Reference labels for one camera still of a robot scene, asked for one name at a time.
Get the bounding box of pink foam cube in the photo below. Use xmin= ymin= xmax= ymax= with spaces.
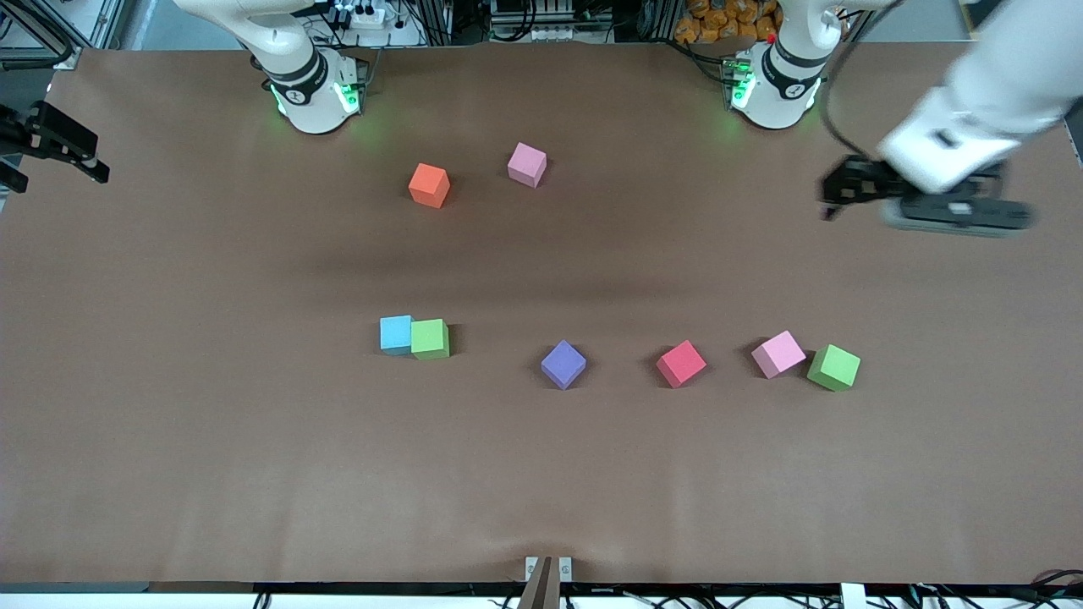
xmin=508 ymin=142 xmax=548 ymax=189
xmin=751 ymin=330 xmax=807 ymax=380

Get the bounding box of red foam cube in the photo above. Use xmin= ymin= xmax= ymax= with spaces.
xmin=656 ymin=340 xmax=707 ymax=389

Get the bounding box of blue foam cube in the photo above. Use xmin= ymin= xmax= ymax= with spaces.
xmin=380 ymin=315 xmax=414 ymax=357

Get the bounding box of green foam cube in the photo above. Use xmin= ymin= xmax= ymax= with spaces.
xmin=806 ymin=343 xmax=861 ymax=392
xmin=410 ymin=319 xmax=451 ymax=361

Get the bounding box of bag of oranges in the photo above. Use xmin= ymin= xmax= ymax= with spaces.
xmin=674 ymin=0 xmax=781 ymax=45

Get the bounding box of purple foam cube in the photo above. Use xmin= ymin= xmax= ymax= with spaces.
xmin=541 ymin=340 xmax=587 ymax=391

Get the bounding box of white power strip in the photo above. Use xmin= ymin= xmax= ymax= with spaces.
xmin=326 ymin=0 xmax=392 ymax=31

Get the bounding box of orange foam cube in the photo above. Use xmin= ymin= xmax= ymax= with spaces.
xmin=409 ymin=163 xmax=451 ymax=210

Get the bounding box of brown table cover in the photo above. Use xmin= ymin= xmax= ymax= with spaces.
xmin=0 ymin=41 xmax=1083 ymax=593

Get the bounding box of aluminium frame profile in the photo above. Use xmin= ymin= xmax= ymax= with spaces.
xmin=0 ymin=0 xmax=85 ymax=70

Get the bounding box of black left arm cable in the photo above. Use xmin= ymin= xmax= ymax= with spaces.
xmin=822 ymin=0 xmax=902 ymax=163

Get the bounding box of metal table edge bracket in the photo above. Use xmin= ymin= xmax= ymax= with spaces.
xmin=518 ymin=556 xmax=574 ymax=609

